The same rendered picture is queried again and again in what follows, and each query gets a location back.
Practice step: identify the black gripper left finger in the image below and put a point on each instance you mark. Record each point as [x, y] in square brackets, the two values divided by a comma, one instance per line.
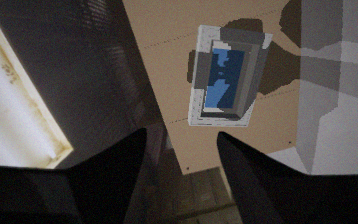
[95, 191]

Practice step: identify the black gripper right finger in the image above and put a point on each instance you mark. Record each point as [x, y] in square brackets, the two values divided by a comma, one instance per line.
[267, 191]

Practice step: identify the brown flat board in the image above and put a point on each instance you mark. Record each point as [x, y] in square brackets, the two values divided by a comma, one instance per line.
[166, 34]

